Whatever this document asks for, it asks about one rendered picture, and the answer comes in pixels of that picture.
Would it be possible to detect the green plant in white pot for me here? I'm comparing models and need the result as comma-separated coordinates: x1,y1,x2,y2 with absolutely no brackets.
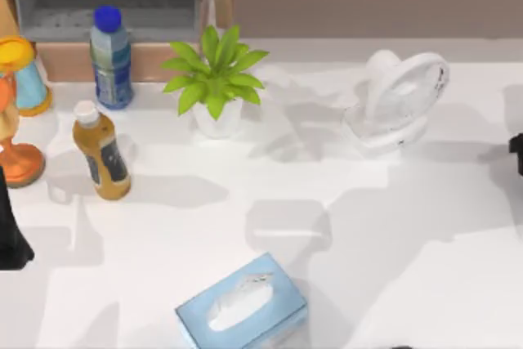
160,24,270,140

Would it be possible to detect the pulled out wooden drawer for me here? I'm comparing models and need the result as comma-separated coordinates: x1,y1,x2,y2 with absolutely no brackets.
11,0,205,83

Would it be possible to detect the blue cup with orange rim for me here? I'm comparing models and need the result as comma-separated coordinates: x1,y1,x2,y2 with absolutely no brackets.
15,54,53,117

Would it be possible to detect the white desk fan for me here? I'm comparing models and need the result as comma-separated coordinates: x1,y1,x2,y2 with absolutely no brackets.
342,49,451,159

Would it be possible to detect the blue capped clear bottle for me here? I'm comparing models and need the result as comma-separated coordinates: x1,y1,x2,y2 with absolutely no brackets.
89,5,135,111

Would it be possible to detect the amber bottle with white cap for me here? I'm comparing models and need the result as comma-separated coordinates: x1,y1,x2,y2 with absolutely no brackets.
72,100,132,202

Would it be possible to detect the light blue tissue box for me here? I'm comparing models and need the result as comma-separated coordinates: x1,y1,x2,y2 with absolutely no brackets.
175,252,309,349

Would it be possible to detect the orange trophy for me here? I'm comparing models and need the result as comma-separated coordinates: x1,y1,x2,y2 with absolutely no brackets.
0,36,47,190

